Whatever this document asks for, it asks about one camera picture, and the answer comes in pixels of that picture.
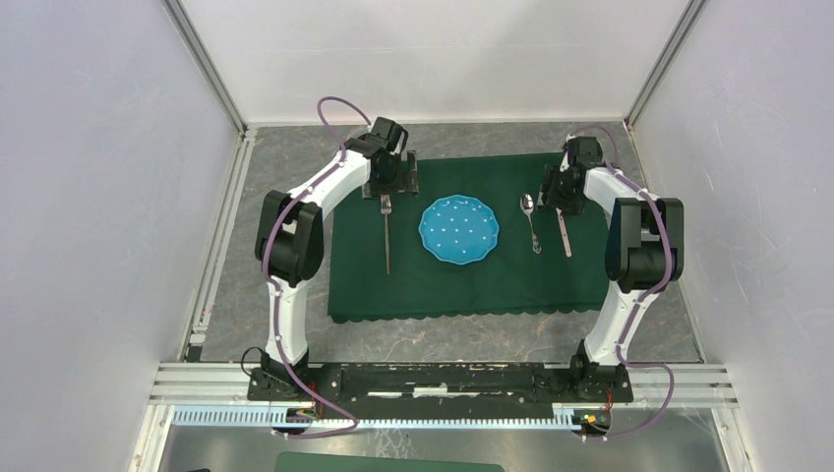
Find black handled knife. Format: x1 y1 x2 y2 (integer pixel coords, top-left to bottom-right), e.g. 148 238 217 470
556 207 572 258

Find silver fork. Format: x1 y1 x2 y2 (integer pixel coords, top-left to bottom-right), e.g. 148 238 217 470
381 194 392 274

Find silver spoon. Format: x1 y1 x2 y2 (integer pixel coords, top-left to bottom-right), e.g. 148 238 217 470
519 194 542 254

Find blue polka dot plate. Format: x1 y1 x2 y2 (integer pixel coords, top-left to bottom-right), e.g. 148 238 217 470
418 195 500 266

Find dark green cloth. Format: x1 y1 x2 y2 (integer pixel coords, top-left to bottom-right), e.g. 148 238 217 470
328 153 609 324

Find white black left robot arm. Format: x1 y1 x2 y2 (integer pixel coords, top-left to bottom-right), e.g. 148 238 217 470
255 117 419 401

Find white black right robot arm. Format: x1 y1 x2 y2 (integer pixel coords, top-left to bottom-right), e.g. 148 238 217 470
536 135 685 402

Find green mat at bottom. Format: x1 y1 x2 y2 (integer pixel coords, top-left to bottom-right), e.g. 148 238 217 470
274 451 504 472

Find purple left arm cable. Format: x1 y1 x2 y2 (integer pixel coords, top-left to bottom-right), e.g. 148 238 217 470
260 95 374 440

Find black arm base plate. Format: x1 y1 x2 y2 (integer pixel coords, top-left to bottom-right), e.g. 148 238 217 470
247 361 634 421

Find aluminium frame rails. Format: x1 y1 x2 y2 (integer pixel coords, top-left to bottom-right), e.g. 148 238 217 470
127 0 760 472

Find blue slotted cable duct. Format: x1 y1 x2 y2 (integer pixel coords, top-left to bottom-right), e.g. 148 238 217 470
172 405 580 432

